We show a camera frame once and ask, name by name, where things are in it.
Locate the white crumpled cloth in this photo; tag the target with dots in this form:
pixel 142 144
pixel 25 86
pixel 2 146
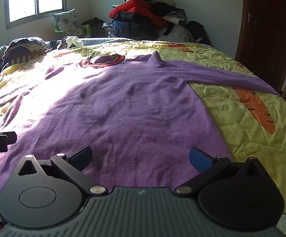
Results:
pixel 72 41

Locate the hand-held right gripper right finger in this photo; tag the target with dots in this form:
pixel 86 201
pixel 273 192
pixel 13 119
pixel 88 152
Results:
pixel 199 159

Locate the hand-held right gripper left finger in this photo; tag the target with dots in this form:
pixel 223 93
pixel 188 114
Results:
pixel 81 158

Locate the black backpack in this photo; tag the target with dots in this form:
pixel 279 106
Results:
pixel 198 33

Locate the pile of jackets and clothes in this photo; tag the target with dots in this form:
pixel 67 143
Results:
pixel 140 9

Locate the heap of dark clothes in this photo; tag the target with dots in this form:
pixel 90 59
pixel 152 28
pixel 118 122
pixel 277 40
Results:
pixel 24 48

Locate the grey patterned bundle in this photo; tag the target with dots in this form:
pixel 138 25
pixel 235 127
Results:
pixel 181 34

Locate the floral pillow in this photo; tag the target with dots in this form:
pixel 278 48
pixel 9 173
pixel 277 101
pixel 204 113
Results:
pixel 69 22

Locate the purple knit sweater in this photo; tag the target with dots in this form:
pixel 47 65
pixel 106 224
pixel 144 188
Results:
pixel 133 108

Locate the brown wooden door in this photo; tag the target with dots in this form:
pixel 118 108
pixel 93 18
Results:
pixel 266 29

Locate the dark bag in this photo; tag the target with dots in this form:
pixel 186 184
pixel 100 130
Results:
pixel 96 27

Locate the green plastic chair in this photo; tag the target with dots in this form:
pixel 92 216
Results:
pixel 85 30

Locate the grey ribbed blanket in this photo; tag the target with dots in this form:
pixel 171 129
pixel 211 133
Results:
pixel 101 40

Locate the sliding window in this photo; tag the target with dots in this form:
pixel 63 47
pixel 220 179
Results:
pixel 34 0

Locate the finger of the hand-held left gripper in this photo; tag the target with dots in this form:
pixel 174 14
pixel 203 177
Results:
pixel 11 137

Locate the yellow carrot print quilt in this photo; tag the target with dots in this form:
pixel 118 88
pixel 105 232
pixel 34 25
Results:
pixel 244 118

